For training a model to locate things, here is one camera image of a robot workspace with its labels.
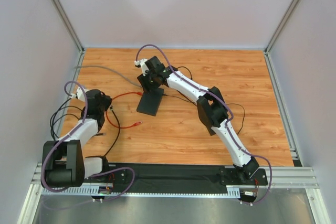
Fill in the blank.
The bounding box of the black braided ethernet cable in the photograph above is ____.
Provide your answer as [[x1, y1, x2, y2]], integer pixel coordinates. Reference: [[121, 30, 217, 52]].
[[101, 105, 121, 158]]

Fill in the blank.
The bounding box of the black network switch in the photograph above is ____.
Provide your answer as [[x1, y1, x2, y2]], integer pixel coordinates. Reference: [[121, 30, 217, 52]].
[[137, 88, 164, 116]]

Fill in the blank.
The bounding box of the grey ethernet cable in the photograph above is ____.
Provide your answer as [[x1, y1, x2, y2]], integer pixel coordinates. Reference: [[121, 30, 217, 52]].
[[73, 64, 142, 88]]

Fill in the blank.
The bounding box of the red ethernet cable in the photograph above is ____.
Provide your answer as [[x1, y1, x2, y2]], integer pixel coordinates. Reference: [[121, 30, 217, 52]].
[[106, 91, 144, 130]]

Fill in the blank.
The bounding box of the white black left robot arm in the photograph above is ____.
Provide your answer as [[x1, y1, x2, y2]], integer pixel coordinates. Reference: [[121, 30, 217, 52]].
[[41, 89, 112, 192]]

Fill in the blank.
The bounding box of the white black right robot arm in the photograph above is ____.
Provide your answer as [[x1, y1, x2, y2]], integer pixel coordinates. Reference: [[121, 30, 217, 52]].
[[134, 56, 259, 179]]

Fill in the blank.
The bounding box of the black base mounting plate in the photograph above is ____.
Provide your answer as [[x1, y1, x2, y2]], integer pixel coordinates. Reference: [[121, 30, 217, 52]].
[[104, 163, 268, 194]]

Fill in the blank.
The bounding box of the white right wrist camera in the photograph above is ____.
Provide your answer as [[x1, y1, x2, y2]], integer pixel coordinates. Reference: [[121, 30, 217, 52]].
[[134, 59, 148, 72]]

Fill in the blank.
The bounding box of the black power adapter cable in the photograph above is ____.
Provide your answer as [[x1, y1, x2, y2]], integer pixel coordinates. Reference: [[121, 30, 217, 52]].
[[162, 66, 245, 137]]

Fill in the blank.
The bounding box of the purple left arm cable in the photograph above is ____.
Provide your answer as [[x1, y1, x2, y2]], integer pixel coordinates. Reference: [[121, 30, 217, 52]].
[[40, 81, 136, 210]]

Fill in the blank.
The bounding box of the thin black ethernet cable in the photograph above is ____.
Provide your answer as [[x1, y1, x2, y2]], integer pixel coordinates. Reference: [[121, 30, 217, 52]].
[[49, 100, 107, 141]]

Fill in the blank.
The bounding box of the aluminium frame rail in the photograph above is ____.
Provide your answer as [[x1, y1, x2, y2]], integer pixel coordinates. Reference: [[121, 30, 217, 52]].
[[31, 166, 320, 197]]

